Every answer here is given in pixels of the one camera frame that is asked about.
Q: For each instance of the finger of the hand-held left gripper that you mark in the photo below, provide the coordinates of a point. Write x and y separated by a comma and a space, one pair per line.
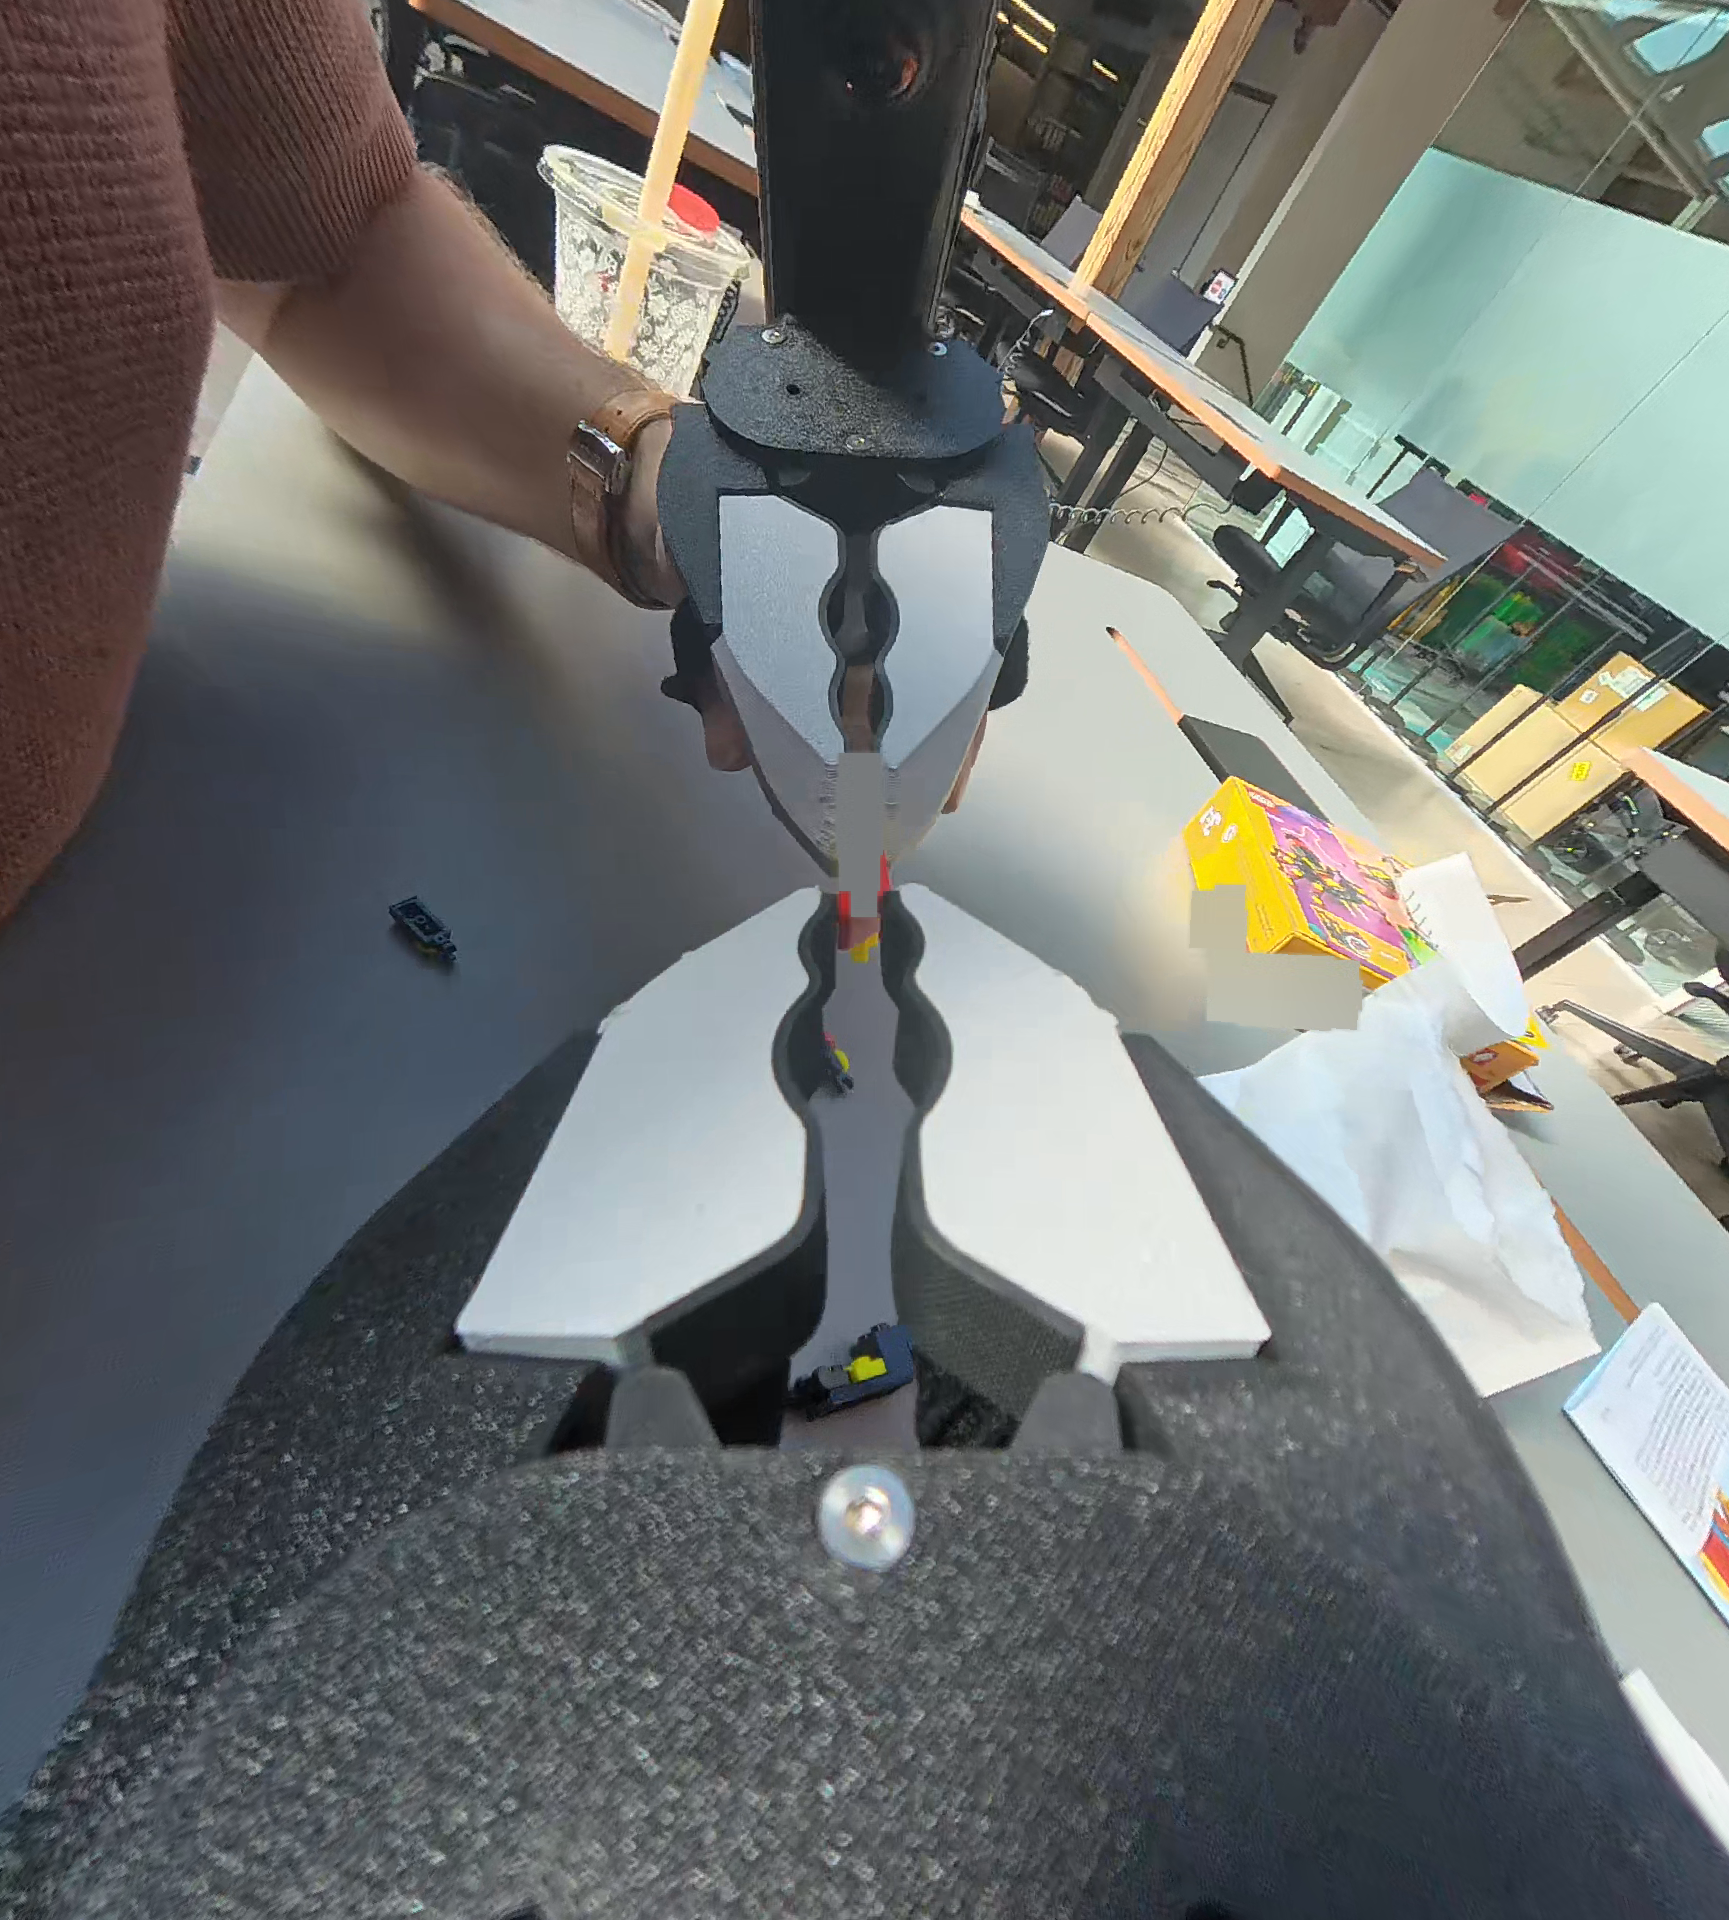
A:
775, 646
939, 631

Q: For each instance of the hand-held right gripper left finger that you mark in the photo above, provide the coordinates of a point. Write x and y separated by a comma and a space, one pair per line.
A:
642, 1186

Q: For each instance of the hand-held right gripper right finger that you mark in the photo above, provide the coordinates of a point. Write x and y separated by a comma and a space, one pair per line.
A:
1082, 1186

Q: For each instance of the black red yellow lego build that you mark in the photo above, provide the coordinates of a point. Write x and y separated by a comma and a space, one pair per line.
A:
852, 1380

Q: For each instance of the torn printed white paper bag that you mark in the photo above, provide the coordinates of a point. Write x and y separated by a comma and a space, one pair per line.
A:
1405, 1171

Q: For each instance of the person's left forearm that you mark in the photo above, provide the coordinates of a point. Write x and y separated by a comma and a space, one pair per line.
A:
416, 330

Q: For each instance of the black yellow lego slope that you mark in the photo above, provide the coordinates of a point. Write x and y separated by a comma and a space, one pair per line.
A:
422, 931

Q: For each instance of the colourful cardboard lego box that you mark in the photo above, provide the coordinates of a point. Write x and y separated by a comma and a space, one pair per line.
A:
1299, 887

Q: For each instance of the person's left hand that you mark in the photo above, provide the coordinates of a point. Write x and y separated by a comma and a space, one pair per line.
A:
655, 526

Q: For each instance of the clear plastic cup with straw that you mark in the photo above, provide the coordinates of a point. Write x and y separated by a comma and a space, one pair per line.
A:
642, 241

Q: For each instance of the grey top office desk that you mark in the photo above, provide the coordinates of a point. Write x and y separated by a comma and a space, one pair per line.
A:
536, 47

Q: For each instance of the long wood edged desk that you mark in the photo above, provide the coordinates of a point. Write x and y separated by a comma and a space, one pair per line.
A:
1196, 330

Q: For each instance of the black office chair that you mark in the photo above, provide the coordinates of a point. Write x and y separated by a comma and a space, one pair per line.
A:
1675, 1080
1316, 587

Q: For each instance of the white blue instruction leaflet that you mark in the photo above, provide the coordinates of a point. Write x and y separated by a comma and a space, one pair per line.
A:
1719, 1486

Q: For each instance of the wooden support post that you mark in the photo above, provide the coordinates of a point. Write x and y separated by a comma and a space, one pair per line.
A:
1166, 137

